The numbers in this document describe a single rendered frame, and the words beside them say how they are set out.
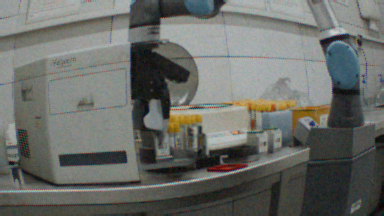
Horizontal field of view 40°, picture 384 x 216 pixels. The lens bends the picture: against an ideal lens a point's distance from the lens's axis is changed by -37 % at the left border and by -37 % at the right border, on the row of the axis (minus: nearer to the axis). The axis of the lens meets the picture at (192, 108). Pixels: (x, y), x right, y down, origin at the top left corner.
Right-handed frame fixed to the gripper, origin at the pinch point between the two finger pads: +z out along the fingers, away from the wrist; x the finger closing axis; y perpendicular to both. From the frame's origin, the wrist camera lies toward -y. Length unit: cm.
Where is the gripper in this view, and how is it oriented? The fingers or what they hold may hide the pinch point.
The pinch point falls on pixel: (154, 138)
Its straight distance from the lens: 164.8
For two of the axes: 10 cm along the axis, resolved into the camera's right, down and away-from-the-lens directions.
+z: 0.6, 10.0, 0.5
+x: 6.8, 0.0, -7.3
